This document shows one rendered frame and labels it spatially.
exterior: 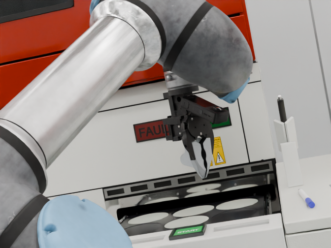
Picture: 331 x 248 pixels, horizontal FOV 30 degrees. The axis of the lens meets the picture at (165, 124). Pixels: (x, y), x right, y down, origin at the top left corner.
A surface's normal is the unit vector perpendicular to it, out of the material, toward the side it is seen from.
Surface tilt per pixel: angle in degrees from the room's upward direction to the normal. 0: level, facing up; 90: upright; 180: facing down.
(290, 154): 90
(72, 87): 68
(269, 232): 90
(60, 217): 53
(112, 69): 92
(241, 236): 90
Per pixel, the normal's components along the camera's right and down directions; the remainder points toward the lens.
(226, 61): 0.51, 0.43
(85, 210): 0.61, -0.71
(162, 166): -0.15, 0.08
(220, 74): 0.28, 0.72
